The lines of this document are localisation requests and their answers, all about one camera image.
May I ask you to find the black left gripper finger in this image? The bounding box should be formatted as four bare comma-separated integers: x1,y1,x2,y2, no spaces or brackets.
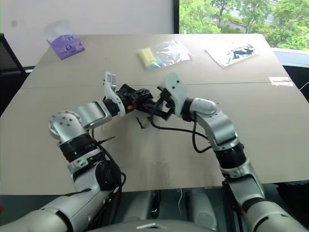
134,101,159,115
131,87,154,103

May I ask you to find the clear plastic bag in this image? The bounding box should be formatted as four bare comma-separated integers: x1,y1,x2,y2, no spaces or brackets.
137,39,194,72

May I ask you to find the black mesh chair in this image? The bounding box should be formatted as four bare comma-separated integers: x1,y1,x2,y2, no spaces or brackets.
0,32,34,116

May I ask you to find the window with trees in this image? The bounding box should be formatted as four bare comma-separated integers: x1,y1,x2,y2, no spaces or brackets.
179,0,309,50

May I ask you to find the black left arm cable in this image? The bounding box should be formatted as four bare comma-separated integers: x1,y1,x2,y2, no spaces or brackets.
90,125,127,228

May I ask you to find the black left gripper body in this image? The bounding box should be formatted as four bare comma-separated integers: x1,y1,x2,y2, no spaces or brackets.
115,83,136,114

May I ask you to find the clear bag with black item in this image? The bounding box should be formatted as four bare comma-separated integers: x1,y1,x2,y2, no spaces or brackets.
204,41,260,70

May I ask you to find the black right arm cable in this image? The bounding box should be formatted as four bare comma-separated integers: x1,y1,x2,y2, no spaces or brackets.
150,115,211,154

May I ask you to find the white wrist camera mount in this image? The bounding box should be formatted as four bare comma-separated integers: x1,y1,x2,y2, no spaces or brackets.
100,72,126,116
157,72,188,117

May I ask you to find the grey robot torso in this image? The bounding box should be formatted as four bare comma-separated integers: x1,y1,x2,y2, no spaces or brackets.
91,218,218,232

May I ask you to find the clear tape strip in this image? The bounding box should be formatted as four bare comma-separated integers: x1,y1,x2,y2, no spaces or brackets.
268,76,294,87

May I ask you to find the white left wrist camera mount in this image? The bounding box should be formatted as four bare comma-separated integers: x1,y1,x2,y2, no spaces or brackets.
100,72,126,116

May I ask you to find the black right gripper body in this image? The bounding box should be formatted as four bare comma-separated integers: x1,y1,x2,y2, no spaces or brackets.
156,87,175,114

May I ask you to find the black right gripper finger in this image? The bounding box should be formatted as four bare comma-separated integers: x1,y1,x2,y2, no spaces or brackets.
151,100,163,119
155,110,173,122

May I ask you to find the white string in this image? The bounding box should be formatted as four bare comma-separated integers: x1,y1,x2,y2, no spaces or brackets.
177,188,183,219

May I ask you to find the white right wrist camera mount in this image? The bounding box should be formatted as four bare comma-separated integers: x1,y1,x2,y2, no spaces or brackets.
157,72,188,117

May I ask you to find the purple tissue pack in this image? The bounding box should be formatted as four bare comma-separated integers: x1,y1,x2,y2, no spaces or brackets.
43,21,86,61

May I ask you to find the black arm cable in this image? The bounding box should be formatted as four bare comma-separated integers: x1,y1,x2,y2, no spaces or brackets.
150,115,211,154
90,125,127,228

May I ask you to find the yellow sponge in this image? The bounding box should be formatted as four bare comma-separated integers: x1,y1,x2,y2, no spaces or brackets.
138,47,156,67

